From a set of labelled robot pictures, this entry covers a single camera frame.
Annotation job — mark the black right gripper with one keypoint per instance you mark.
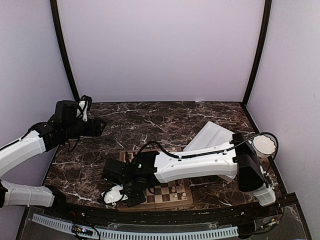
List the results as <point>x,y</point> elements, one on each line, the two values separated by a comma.
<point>139,199</point>

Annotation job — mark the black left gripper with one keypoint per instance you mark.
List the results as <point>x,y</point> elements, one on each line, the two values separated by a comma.
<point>94,129</point>

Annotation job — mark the wooden chess board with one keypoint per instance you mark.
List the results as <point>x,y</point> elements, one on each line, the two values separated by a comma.
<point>162,195</point>

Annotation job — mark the white divided plastic tray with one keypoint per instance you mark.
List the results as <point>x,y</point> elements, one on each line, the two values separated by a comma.
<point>210,136</point>

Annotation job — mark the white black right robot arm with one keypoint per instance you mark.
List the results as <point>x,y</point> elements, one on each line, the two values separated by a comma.
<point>251,177</point>

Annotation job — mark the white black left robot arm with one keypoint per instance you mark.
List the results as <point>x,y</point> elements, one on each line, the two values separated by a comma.
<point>69,122</point>

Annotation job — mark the white chess piece row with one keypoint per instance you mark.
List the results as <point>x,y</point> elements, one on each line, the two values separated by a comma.
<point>177,192</point>

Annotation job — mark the dark chess piece rows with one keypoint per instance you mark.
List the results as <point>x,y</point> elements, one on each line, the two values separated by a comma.
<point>128,156</point>

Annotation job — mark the white scalloped bowl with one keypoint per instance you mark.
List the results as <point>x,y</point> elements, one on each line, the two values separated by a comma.
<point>264,146</point>

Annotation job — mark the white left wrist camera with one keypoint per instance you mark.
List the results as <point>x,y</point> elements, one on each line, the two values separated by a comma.
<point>83,108</point>

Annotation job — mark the white slotted cable duct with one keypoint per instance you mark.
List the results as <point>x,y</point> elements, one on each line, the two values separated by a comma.
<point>121,231</point>

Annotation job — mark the black front rail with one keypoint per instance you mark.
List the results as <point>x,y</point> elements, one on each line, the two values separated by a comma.
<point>234,215</point>

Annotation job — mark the right black frame post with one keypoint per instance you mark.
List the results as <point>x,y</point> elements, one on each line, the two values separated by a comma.
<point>258,53</point>

